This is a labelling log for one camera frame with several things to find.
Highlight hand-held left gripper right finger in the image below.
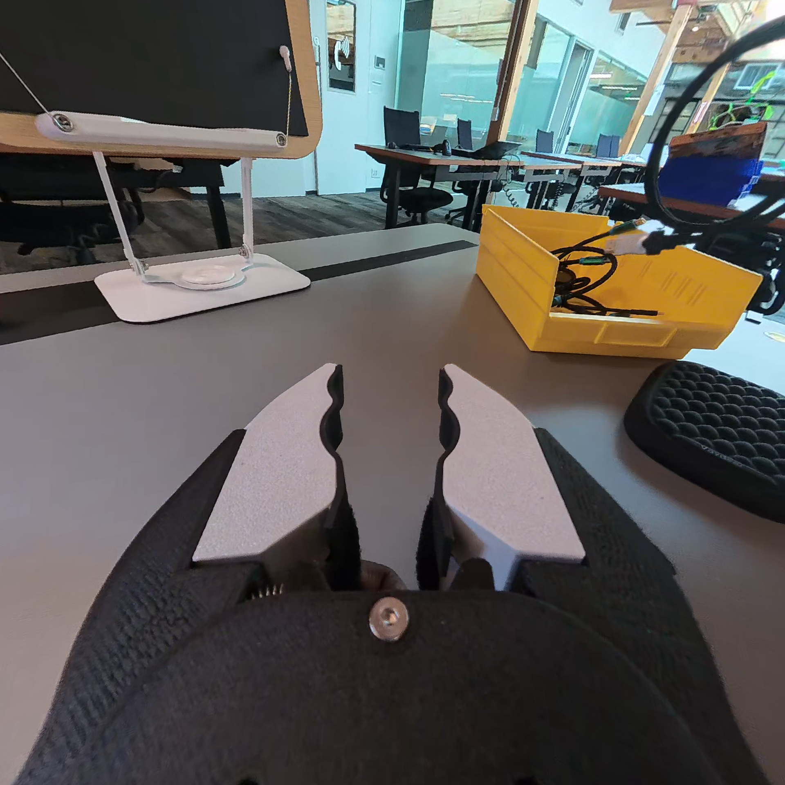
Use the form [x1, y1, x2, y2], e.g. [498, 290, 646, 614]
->
[417, 363, 588, 592]

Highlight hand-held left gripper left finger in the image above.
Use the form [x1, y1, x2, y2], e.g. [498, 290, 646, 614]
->
[191, 363, 363, 592]

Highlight yellow plastic bin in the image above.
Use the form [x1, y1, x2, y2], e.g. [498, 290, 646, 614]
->
[475, 204, 764, 361]

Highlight black braided cable green plugs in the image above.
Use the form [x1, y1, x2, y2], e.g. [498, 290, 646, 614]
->
[606, 18, 785, 239]
[549, 227, 666, 320]

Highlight person's left hand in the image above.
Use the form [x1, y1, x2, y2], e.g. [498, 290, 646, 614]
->
[361, 559, 407, 592]

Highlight white tablet stand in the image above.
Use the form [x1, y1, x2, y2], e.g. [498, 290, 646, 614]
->
[0, 46, 312, 324]

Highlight black honeycomb wrist rest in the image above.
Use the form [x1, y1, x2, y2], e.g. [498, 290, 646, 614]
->
[624, 361, 785, 523]

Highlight blue plastic bin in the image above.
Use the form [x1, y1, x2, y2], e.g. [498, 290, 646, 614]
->
[656, 156, 767, 208]

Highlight wooden post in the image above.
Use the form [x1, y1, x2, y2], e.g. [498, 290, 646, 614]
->
[618, 0, 697, 157]
[489, 0, 542, 143]

